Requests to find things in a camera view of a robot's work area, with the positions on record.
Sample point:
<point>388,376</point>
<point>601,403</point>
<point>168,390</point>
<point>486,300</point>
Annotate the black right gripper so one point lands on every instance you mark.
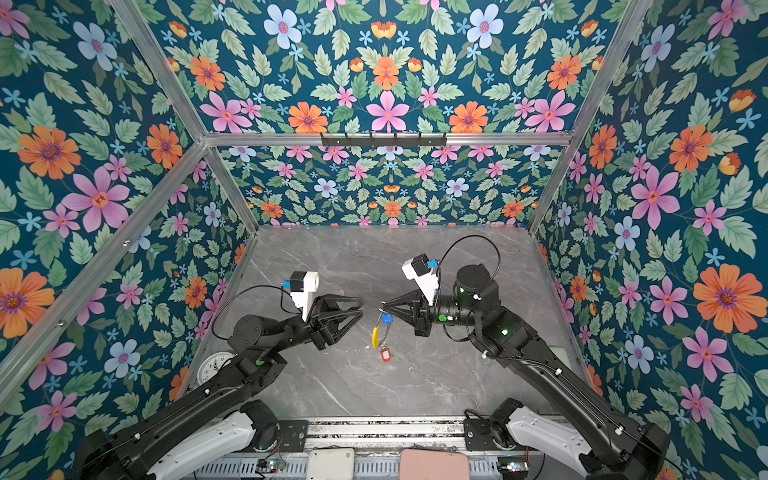
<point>411,318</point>

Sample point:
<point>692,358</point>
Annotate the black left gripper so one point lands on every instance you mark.
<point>322,322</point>

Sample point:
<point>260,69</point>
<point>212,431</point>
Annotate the silver metal keyring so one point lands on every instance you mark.
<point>381,329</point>

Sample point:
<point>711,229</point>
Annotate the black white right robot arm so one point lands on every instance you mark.
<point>594,439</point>

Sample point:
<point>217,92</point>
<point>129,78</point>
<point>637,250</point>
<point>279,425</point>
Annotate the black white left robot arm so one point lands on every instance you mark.
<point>223,415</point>

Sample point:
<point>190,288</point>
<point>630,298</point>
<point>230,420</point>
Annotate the white alarm clock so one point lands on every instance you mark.
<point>211,366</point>

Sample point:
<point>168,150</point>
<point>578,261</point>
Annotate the white plastic box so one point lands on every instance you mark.
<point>331,464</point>

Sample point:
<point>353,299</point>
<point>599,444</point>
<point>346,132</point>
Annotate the pale green sponge block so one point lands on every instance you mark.
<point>563,357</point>

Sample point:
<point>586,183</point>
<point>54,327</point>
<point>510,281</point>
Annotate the pink plastic box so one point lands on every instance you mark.
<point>417,464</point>

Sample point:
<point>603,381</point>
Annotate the small green circuit board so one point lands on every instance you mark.
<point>270,466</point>

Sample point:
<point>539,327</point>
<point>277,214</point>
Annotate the right small circuit board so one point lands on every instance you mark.
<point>513,468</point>

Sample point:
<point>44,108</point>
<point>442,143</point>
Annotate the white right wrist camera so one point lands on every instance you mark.
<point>424,272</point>

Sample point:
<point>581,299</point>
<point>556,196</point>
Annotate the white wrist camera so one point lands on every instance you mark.
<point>302,287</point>
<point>424,272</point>

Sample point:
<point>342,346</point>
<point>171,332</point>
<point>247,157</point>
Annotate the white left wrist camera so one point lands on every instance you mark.
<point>302,287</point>

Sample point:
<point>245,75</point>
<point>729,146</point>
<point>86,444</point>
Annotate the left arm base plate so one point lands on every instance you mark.
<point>284,436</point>

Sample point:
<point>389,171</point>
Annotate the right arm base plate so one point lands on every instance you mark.
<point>478,436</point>

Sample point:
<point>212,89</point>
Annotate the black wall hook rack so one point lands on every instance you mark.
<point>370,140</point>

